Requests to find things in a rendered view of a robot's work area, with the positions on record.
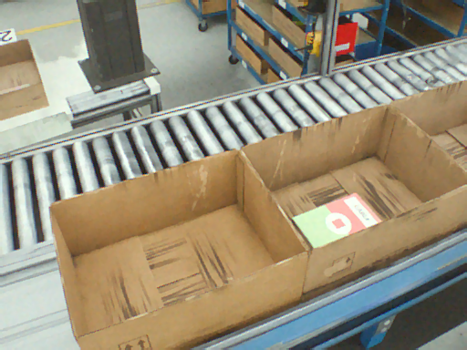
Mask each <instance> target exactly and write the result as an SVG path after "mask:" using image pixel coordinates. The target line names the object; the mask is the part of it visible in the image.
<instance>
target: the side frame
mask: <svg viewBox="0 0 467 350"><path fill-rule="evenodd" d="M466 277H467V240H465V241H463V242H460V243H458V244H456V245H454V246H452V247H451V248H449V249H447V250H444V251H443V252H440V253H437V254H435V255H434V256H432V257H430V258H428V259H426V260H425V261H422V262H419V263H417V264H415V265H413V266H411V267H410V268H407V269H405V270H404V271H402V272H399V273H396V274H394V275H391V276H390V277H389V278H387V279H384V280H382V281H380V282H378V283H375V284H373V285H371V286H369V287H367V288H365V289H363V290H360V291H359V292H357V293H353V294H351V295H350V296H347V297H345V298H343V299H341V300H339V301H337V302H335V303H333V304H330V305H327V306H324V307H321V308H319V309H317V310H315V311H314V312H312V313H310V314H306V315H304V316H302V317H299V318H297V319H295V320H294V321H291V322H290V323H288V324H284V325H282V326H280V327H276V328H274V329H272V330H270V331H267V332H265V333H263V334H262V335H258V336H257V337H255V338H250V339H248V340H246V341H243V342H242V343H240V344H239V345H235V346H233V347H228V348H226V349H224V350H325V349H327V348H329V347H330V346H332V345H335V344H337V343H339V342H341V341H343V340H345V339H347V338H349V337H350V336H352V335H356V334H359V333H361V332H363V331H365V330H366V329H368V328H370V327H371V326H373V325H375V324H379V323H380V322H382V321H384V320H386V319H388V318H390V317H391V316H393V315H394V314H397V313H400V312H402V311H404V310H406V309H407V308H409V307H411V306H413V305H414V304H417V303H418V302H421V301H423V300H425V299H427V298H429V297H430V296H432V295H434V294H436V293H437V292H439V291H442V290H444V289H446V288H447V287H449V286H451V285H453V284H455V283H457V282H459V281H460V280H463V279H464V278H466Z"/></svg>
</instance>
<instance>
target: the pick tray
mask: <svg viewBox="0 0 467 350"><path fill-rule="evenodd" d="M28 83H29V84H30V86H29V87H22V88H20V89H16V90H13V91H10V92H7V93H4V94H0V121H1V120H4V119H7V118H11V117H15V116H20V115H24V114H27V113H30V112H33V111H37V110H40V109H42V108H48V107H50V105H49V102H48V99H47V94H46V92H45V88H44V85H43V82H42V79H41V76H40V74H39V69H38V66H37V64H36V61H35V56H34V53H33V51H32V48H31V45H30V43H29V41H28V39H26V38H24V39H22V40H19V41H16V42H12V43H8V44H4V45H1V46H0V91H1V90H5V89H8V88H14V87H18V86H22V85H24V84H28Z"/></svg>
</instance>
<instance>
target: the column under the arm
mask: <svg viewBox="0 0 467 350"><path fill-rule="evenodd" d="M76 2H77V5H78V14H79V17H80V21H81V24H82V31H83V35H84V37H85V41H86V49H87V51H88V58H84V59H81V60H78V64H79V68H80V69H81V71H82V72H83V74H84V75H85V77H86V79H87V82H88V84H89V86H90V87H91V89H92V90H93V92H94V93H95V94H96V93H99V92H101V91H105V90H108V89H112V88H116V87H119V86H123V85H126V84H129V83H132V82H136V81H138V80H142V79H144V78H148V77H154V76H157V75H159V74H160V73H161V72H160V70H159V69H158V68H156V66H155V65H154V64H153V63H152V62H151V61H150V60H149V59H148V56H147V55H146V54H145V53H144V51H143V49H142V43H141V38H140V23H139V17H138V11H137V6H136V1H135V0H76Z"/></svg>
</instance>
